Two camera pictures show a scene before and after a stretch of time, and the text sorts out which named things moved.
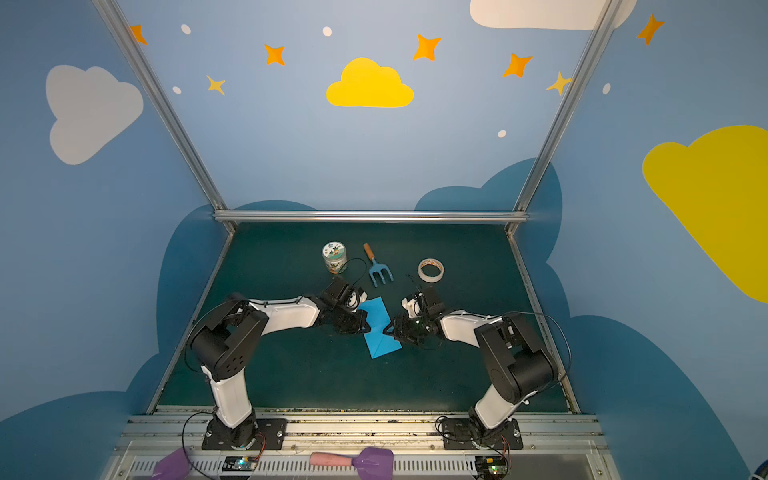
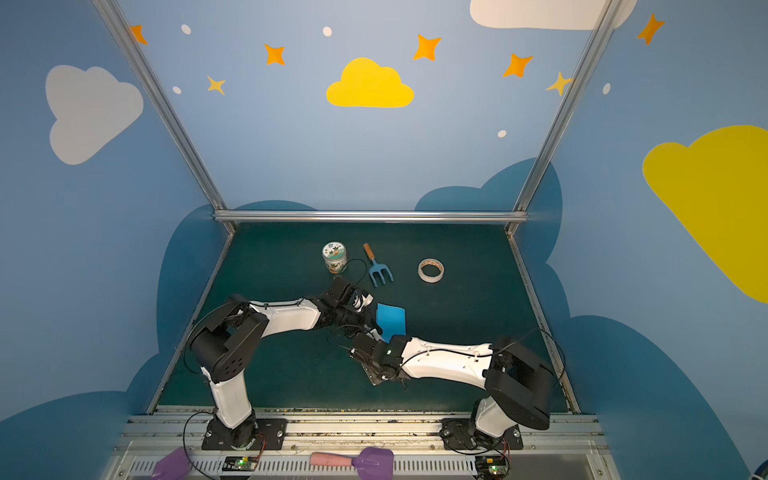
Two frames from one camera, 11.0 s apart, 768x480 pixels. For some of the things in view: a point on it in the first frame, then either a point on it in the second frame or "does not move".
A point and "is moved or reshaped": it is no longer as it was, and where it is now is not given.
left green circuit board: (240, 463) does not move
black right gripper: (402, 327) to (362, 355)
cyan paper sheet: (378, 320) is moved or reshaped
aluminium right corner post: (607, 15) does not move
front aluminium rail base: (557, 445) does not move
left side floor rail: (192, 317) does not move
